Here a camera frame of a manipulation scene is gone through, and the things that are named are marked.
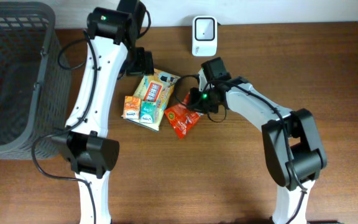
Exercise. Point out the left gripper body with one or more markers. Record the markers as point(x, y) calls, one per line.
point(141, 66)

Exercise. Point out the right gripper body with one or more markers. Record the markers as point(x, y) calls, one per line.
point(203, 100)

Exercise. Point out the red snack bag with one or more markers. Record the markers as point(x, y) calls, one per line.
point(182, 119)

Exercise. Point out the yellow snack bag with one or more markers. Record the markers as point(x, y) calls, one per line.
point(155, 88)

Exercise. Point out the orange tissue pack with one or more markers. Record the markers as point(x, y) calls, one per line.
point(132, 106)

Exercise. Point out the green tissue pack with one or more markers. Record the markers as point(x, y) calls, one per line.
point(148, 112)

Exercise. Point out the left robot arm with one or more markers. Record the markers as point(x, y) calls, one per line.
point(111, 37)

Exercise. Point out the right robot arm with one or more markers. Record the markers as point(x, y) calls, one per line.
point(293, 149)

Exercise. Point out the white barcode scanner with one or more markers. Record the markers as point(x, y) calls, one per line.
point(204, 36)

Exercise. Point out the dark grey plastic basket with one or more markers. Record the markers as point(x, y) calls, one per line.
point(34, 90)

